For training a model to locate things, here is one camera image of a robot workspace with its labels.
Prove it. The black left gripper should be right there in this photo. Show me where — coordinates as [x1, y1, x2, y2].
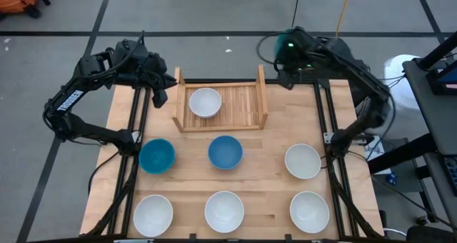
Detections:
[139, 52, 179, 109]

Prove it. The white bowl with teal outside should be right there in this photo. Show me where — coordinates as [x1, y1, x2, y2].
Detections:
[188, 87, 223, 119]

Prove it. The blue bowl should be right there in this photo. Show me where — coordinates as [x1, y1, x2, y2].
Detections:
[207, 134, 244, 171]

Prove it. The white ceramic bowl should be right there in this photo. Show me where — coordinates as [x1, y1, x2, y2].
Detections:
[283, 143, 322, 180]
[204, 190, 246, 234]
[133, 194, 174, 238]
[288, 190, 331, 234]

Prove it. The wooden slatted shelf riser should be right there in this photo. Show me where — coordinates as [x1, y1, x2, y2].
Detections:
[171, 64, 269, 133]

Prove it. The white paper sheet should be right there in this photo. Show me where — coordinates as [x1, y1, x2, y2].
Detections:
[363, 134, 393, 175]

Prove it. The black stand beam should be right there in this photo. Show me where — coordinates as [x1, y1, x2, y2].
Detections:
[416, 31, 457, 71]
[367, 134, 440, 174]

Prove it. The black tablet with blue screen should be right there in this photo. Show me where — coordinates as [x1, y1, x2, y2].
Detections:
[426, 59, 457, 96]

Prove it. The grey desk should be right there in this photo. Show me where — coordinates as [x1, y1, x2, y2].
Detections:
[402, 55, 457, 233]

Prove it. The orange and black bag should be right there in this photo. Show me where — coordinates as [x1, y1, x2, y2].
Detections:
[0, 0, 51, 21]

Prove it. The black keyboard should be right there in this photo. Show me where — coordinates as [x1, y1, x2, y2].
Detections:
[441, 155, 457, 197]

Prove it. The black chair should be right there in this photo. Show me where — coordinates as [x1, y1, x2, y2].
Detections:
[406, 224, 457, 243]

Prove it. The black floor cable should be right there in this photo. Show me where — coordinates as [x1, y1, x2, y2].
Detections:
[289, 0, 303, 31]

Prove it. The black aluminium table frame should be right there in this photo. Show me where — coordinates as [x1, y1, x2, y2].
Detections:
[85, 77, 386, 243]

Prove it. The yellow floor cable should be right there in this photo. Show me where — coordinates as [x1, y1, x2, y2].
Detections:
[335, 0, 355, 37]

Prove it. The black left base cable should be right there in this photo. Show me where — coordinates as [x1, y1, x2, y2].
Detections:
[87, 150, 121, 196]

